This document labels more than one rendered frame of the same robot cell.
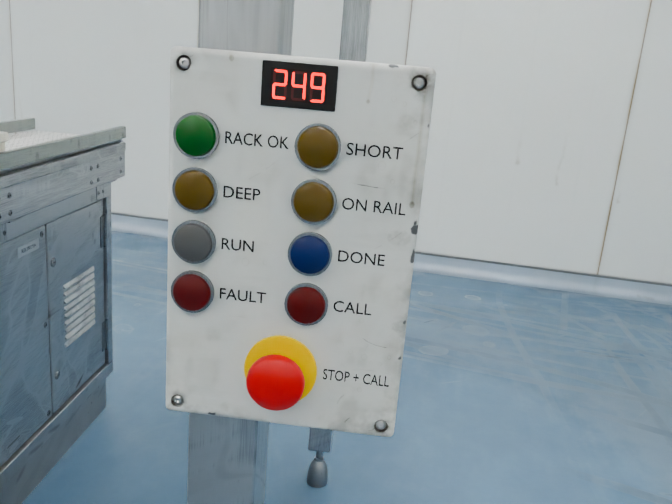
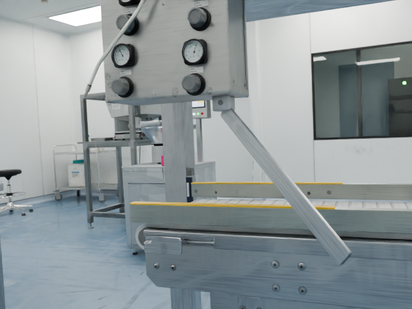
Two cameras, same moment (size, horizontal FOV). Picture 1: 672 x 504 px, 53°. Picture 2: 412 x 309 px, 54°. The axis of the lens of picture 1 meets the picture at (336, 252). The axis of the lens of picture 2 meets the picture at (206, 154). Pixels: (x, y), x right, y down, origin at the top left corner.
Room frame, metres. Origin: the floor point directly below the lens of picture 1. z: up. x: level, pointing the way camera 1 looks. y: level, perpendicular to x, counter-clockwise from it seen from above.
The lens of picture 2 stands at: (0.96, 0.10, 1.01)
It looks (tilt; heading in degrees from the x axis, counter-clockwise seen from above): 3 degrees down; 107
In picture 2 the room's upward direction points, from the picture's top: 3 degrees counter-clockwise
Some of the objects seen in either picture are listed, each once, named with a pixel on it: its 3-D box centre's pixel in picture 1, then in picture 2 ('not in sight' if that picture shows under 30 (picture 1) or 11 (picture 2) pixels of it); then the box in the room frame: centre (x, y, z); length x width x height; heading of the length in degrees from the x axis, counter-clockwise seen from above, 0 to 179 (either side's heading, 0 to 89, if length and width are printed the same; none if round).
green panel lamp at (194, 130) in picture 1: (195, 135); not in sight; (0.44, 0.10, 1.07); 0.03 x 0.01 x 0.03; 86
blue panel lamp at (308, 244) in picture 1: (309, 254); not in sight; (0.43, 0.02, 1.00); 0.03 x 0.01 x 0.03; 86
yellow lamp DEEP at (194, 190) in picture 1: (194, 190); not in sight; (0.44, 0.10, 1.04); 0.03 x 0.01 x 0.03; 86
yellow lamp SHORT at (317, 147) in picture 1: (317, 147); not in sight; (0.43, 0.02, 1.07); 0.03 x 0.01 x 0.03; 86
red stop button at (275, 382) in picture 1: (279, 374); not in sight; (0.43, 0.03, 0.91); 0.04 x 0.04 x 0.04; 86
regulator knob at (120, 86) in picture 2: not in sight; (120, 83); (0.65, 0.68, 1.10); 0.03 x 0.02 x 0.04; 176
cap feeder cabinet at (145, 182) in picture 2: not in sight; (171, 206); (-0.36, 3.38, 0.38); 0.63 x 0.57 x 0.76; 170
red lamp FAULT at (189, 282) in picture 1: (191, 292); not in sight; (0.44, 0.10, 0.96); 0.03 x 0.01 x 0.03; 86
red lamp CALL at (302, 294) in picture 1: (305, 305); not in sight; (0.43, 0.02, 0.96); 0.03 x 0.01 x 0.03; 86
